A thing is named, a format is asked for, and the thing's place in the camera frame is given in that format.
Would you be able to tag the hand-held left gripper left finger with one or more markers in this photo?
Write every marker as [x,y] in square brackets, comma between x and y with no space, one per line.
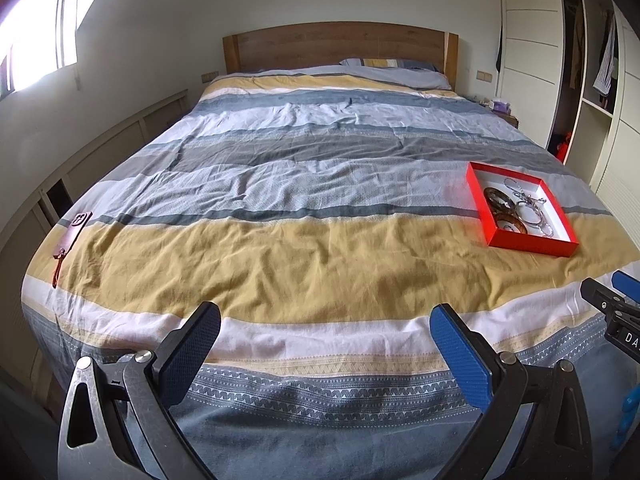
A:
[190,355]

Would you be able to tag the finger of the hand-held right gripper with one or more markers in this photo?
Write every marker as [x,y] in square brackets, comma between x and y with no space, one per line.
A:
[629,285]
[605,297]

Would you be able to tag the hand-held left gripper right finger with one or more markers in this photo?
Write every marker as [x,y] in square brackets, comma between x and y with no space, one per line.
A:
[460,355]

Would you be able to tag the red jewelry box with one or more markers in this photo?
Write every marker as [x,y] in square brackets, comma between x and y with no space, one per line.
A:
[530,249]

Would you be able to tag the thin silver bangle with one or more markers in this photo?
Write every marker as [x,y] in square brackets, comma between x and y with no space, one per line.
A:
[543,215]

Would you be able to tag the orange tortoiseshell bangle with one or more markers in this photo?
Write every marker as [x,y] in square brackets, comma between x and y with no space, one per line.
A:
[500,220]

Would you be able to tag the dark tortoiseshell bangle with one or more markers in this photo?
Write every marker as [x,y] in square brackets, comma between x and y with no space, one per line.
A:
[489,195]

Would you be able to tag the blue white cloth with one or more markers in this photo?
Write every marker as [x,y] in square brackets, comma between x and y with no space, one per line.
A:
[631,420]

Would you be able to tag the red object in wardrobe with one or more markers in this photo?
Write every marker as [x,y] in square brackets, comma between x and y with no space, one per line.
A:
[563,147]

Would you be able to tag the striped duvet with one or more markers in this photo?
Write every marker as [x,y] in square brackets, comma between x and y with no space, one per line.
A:
[300,185]

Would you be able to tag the wooden nightstand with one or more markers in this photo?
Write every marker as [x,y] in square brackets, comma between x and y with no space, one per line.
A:
[507,120]

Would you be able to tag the purple tissue box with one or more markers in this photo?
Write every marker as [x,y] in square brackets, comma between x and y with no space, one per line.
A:
[500,106]

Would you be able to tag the striped hanging shirt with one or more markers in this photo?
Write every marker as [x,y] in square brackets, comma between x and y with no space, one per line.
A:
[605,65]

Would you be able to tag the brown hanging garment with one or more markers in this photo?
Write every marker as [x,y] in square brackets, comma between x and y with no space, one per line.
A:
[577,45]

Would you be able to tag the white wardrobe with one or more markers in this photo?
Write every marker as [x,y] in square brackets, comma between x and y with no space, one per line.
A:
[530,50]

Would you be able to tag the dark hanging garment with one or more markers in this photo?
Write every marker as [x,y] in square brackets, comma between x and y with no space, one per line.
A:
[498,55]

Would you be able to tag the striped pillow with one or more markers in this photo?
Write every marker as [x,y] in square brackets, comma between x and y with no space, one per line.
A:
[385,63]

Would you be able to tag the wooden headboard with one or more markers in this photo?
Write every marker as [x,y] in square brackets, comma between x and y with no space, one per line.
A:
[325,45]

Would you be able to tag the window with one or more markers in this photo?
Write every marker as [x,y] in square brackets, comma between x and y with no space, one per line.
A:
[35,25]

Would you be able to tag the white wall cabinet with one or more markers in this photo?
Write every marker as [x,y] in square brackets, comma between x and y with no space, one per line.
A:
[115,145]

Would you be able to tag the wall socket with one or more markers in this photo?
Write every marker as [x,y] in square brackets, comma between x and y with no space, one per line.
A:
[485,75]
[210,77]

